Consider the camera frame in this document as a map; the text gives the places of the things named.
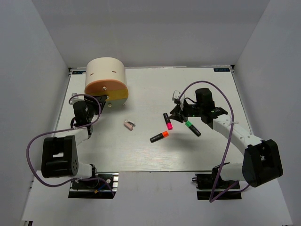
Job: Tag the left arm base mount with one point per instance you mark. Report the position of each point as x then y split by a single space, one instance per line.
105 187

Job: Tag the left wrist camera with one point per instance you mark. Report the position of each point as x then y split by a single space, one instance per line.
74 98

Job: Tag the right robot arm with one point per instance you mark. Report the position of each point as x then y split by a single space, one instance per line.
261 158

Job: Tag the left blue corner label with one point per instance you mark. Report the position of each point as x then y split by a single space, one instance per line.
78 72

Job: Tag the blue corner label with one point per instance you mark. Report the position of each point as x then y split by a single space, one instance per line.
78 72
221 70

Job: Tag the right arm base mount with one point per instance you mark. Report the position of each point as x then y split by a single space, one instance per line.
204 184

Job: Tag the black green highlighter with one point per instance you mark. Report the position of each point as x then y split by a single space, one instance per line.
193 128

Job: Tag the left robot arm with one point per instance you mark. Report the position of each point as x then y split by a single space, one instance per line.
60 157

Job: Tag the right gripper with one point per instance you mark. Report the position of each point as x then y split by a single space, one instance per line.
177 117

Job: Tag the black pink highlighter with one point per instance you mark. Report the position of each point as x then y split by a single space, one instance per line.
167 121

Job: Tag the round cream drawer organizer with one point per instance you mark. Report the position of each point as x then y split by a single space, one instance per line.
107 76

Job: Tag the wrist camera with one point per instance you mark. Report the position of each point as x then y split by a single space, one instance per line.
74 98
178 99

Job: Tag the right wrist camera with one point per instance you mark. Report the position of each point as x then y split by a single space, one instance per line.
178 99

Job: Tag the black orange highlighter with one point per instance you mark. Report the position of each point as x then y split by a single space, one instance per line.
159 136

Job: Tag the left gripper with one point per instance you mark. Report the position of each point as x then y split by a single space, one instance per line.
95 102

